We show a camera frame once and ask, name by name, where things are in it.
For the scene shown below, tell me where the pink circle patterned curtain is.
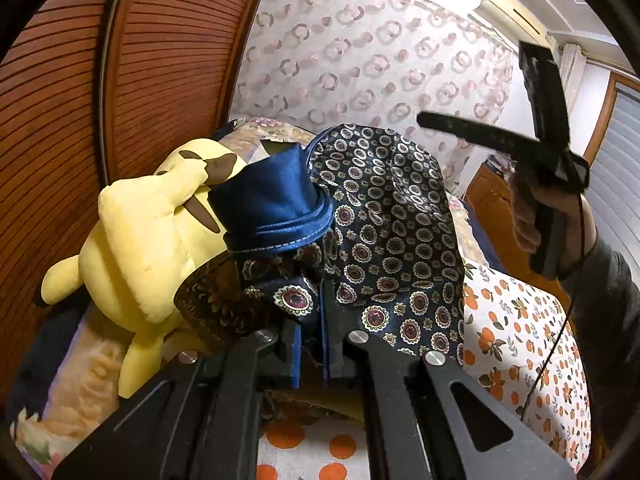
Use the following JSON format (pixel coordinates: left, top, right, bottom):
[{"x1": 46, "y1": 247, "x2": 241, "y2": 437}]
[{"x1": 231, "y1": 0, "x2": 515, "y2": 193}]

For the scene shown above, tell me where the yellow Pikachu plush toy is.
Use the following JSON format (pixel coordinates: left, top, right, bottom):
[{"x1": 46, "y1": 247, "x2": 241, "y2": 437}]
[{"x1": 40, "y1": 139, "x2": 245, "y2": 399}]

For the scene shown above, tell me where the wooden louvered wardrobe door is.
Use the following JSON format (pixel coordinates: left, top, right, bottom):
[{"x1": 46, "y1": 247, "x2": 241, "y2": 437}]
[{"x1": 1, "y1": 0, "x2": 259, "y2": 391}]

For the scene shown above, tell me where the floral quilt on bed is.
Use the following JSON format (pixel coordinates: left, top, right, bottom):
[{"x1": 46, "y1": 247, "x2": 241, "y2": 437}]
[{"x1": 9, "y1": 118, "x2": 495, "y2": 479}]

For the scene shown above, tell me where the long wooden sideboard cabinet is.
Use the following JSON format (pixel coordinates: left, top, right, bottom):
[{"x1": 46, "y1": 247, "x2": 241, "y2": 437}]
[{"x1": 463, "y1": 162, "x2": 570, "y2": 309}]

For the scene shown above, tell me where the beige tied side curtain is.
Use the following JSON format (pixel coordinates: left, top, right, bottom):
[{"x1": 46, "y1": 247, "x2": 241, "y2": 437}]
[{"x1": 560, "y1": 44, "x2": 587, "y2": 114}]

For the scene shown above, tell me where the navy patterned satin pajama top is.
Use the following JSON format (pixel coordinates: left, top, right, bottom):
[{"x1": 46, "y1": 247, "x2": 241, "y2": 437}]
[{"x1": 175, "y1": 125, "x2": 464, "y2": 370}]

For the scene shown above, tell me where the grey sleeved right forearm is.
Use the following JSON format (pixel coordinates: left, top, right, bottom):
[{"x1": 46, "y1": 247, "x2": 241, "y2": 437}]
[{"x1": 561, "y1": 240, "x2": 639, "y2": 448}]

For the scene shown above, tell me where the person's right hand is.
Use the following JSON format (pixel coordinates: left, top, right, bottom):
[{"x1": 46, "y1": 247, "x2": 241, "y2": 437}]
[{"x1": 508, "y1": 171, "x2": 599, "y2": 281}]

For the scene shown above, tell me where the orange print white bedsheet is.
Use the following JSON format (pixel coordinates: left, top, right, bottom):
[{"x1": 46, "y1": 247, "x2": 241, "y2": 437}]
[{"x1": 256, "y1": 260, "x2": 591, "y2": 479}]

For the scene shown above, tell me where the grey zebra window blind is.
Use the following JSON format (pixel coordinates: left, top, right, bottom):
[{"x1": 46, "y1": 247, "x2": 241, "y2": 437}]
[{"x1": 587, "y1": 82, "x2": 639, "y2": 266}]

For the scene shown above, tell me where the cream wall air conditioner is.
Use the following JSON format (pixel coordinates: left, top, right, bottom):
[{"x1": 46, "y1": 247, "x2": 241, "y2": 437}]
[{"x1": 475, "y1": 0, "x2": 556, "y2": 50}]

